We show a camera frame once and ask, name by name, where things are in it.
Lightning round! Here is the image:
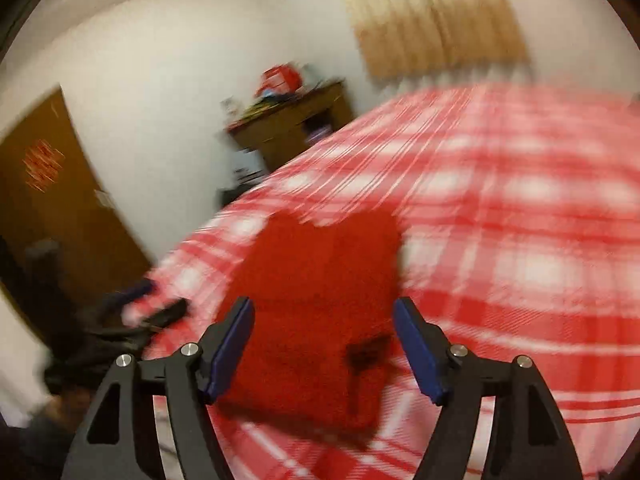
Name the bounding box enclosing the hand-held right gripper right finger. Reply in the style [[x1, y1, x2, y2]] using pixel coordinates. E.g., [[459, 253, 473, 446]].
[[392, 297, 583, 480]]

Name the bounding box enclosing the red plaid bed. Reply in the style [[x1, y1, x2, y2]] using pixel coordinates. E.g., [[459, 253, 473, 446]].
[[122, 82, 640, 480]]

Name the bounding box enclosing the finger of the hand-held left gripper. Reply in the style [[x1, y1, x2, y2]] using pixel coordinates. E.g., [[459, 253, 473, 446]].
[[142, 299, 189, 331], [124, 280, 158, 308]]

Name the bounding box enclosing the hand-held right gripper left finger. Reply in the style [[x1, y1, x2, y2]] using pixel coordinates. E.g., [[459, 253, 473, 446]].
[[60, 296, 256, 480]]

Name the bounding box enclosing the white paper bag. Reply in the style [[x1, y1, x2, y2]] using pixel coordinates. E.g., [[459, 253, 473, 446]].
[[232, 152, 264, 184]]

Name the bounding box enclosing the red knitted sweater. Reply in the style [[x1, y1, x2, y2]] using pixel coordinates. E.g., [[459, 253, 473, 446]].
[[215, 212, 406, 431]]

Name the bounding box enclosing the beige window curtain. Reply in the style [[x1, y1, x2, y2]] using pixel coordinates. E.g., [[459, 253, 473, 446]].
[[317, 0, 531, 78]]

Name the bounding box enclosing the white cloth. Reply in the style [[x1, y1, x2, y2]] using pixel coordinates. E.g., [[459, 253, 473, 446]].
[[0, 285, 53, 426]]

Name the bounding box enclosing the dark bag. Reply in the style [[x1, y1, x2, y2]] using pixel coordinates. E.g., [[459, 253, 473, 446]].
[[217, 185, 252, 209]]

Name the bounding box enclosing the brown wooden desk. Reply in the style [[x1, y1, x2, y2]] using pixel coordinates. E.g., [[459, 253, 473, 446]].
[[225, 80, 356, 173]]

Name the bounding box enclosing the red gift box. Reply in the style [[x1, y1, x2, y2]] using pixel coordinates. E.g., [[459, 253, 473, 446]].
[[257, 64, 303, 96]]

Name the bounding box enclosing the red door decoration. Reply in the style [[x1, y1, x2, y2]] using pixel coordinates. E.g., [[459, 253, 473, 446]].
[[22, 142, 66, 191]]

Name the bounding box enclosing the brown wooden door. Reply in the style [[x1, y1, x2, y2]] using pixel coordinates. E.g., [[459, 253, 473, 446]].
[[0, 87, 153, 341]]

